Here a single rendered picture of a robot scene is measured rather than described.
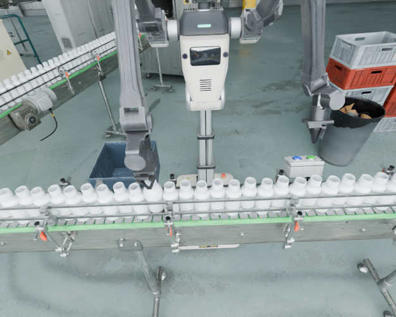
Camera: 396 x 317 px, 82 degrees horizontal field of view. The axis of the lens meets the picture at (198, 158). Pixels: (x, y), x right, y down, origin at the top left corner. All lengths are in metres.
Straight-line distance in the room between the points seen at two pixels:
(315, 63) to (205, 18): 0.55
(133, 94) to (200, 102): 0.67
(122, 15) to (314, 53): 0.58
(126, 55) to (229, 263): 1.65
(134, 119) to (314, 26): 0.58
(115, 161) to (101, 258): 0.88
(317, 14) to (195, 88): 0.64
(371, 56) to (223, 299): 2.57
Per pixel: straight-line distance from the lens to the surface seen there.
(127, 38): 0.67
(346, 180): 0.98
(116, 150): 1.52
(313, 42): 0.86
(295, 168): 1.04
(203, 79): 1.21
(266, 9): 1.02
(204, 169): 1.60
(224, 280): 1.90
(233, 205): 0.88
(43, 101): 2.09
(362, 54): 2.90
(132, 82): 0.65
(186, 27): 1.22
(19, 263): 2.44
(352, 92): 3.07
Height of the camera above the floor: 1.77
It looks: 41 degrees down
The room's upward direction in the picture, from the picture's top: 2 degrees counter-clockwise
